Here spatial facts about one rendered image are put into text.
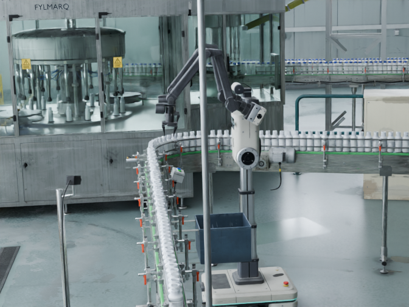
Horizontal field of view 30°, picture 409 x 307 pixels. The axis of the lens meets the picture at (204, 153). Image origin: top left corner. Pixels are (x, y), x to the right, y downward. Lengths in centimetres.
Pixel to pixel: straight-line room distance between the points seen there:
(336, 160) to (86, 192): 307
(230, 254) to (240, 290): 90
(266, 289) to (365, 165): 156
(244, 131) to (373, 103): 359
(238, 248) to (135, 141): 385
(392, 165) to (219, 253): 233
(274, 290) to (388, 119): 369
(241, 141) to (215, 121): 494
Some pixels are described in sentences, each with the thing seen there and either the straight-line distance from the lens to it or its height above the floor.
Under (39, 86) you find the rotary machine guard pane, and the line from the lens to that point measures 825.
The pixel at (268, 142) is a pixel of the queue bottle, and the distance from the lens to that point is 652.
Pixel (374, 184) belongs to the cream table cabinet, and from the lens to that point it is 885.
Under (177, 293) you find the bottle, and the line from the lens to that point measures 309.
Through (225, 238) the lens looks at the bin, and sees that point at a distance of 457.
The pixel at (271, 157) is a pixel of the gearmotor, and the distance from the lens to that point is 638.
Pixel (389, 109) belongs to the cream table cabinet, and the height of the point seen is 103.
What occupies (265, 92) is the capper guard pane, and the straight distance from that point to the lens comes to 1028.
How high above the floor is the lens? 228
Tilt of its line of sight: 11 degrees down
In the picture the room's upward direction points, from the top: 2 degrees counter-clockwise
